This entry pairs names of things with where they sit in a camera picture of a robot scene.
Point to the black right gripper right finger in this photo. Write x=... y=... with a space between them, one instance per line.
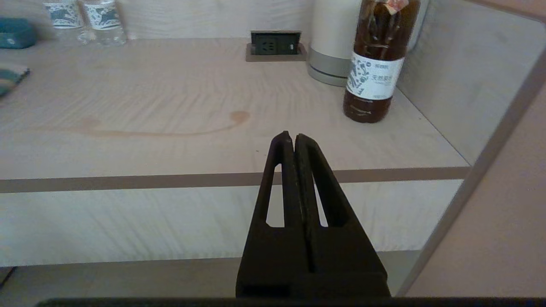
x=345 y=264

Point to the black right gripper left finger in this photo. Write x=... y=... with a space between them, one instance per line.
x=273 y=264

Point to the green white striped towel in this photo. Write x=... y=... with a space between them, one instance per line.
x=10 y=76

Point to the grey kettle base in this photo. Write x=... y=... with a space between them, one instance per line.
x=326 y=79

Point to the large dark tea bottle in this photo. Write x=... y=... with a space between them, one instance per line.
x=375 y=72

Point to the black recessed power socket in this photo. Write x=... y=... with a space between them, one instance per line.
x=275 y=44

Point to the white electric kettle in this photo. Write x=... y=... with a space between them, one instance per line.
x=332 y=30

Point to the clear water bottle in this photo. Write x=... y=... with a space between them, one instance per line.
x=66 y=17
x=104 y=21

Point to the small dark teal box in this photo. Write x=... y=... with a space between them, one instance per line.
x=15 y=33

